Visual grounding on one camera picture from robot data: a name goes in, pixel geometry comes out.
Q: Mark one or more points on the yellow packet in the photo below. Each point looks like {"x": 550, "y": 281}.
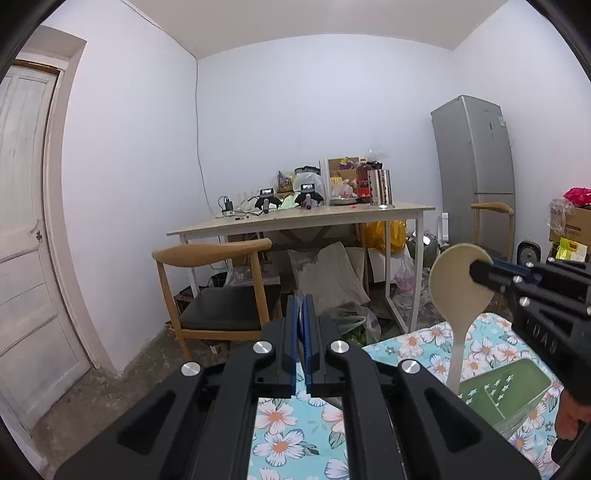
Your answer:
{"x": 570, "y": 251}

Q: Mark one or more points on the wooden chair black seat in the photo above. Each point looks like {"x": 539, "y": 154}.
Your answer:
{"x": 494, "y": 210}
{"x": 217, "y": 314}

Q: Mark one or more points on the light wooden table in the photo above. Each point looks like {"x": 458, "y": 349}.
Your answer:
{"x": 300, "y": 217}

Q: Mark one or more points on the clear plastic bag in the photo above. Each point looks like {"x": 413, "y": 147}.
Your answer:
{"x": 376, "y": 154}

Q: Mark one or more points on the person's right hand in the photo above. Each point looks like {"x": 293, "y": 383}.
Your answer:
{"x": 568, "y": 415}

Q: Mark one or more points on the yellow plastic bag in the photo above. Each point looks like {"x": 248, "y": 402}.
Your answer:
{"x": 383, "y": 235}

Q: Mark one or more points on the black charger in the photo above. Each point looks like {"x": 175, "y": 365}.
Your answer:
{"x": 226, "y": 203}

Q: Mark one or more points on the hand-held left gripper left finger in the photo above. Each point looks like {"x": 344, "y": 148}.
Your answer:
{"x": 290, "y": 350}

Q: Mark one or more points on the light green cloth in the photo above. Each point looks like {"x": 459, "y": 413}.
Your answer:
{"x": 288, "y": 202}

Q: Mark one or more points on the trash bin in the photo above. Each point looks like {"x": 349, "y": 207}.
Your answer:
{"x": 422, "y": 244}

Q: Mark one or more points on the beige round spoon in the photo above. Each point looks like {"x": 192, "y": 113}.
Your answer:
{"x": 450, "y": 281}

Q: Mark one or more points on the cardboard box with label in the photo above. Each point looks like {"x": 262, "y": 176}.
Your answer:
{"x": 570, "y": 224}

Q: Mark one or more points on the floral blue tablecloth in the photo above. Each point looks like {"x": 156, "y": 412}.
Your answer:
{"x": 415, "y": 346}

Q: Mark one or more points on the red label oil bottle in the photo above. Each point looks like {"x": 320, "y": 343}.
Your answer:
{"x": 363, "y": 182}

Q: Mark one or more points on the perforated metal rack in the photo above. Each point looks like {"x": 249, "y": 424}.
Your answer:
{"x": 381, "y": 187}

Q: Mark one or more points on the bag of green vegetables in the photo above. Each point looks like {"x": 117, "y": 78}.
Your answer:
{"x": 358, "y": 323}

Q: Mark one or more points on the silver refrigerator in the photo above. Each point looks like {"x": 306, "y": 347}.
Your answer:
{"x": 475, "y": 152}

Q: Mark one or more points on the white panelled door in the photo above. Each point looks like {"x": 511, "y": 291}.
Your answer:
{"x": 27, "y": 230}

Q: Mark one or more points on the white upright panel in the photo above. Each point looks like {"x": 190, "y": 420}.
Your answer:
{"x": 324, "y": 182}

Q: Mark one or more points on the black rice cooker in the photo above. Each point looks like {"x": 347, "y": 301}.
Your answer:
{"x": 528, "y": 251}

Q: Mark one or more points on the white plastic bag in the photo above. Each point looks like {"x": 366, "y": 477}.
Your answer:
{"x": 304, "y": 176}

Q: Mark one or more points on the pink bag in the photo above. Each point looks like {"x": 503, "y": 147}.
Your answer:
{"x": 577, "y": 196}

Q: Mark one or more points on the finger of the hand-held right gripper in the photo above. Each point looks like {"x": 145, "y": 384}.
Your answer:
{"x": 508, "y": 276}

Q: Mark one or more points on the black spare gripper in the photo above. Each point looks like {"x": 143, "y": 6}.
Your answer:
{"x": 307, "y": 194}
{"x": 266, "y": 198}

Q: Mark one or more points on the brown low box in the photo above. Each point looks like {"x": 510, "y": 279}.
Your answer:
{"x": 187, "y": 295}

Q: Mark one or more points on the colourful snack bag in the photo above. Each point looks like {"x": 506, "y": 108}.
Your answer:
{"x": 284, "y": 181}

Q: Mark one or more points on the pinkish plastic bag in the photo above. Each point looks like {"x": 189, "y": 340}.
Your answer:
{"x": 406, "y": 277}

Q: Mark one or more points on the green perforated utensil holder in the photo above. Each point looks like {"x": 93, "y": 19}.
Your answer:
{"x": 508, "y": 392}

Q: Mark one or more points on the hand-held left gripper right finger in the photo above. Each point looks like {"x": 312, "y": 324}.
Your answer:
{"x": 309, "y": 369}

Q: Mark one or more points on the open cardboard box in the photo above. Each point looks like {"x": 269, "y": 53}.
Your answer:
{"x": 346, "y": 170}

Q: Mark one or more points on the grey sack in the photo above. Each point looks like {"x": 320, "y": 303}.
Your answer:
{"x": 330, "y": 277}

